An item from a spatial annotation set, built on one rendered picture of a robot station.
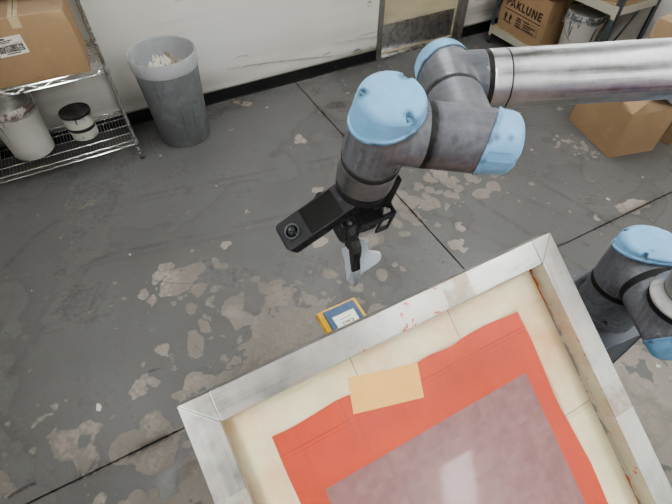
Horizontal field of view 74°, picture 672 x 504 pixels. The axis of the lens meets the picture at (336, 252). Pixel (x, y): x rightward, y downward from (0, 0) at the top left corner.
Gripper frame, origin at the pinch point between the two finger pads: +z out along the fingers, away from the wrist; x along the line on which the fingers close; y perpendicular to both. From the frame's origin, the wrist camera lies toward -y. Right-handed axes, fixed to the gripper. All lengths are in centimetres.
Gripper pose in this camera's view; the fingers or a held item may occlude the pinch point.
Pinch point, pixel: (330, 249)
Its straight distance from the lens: 75.3
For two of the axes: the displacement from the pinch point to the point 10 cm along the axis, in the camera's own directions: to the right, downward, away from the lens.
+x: -4.5, -8.4, 3.2
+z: -1.4, 4.2, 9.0
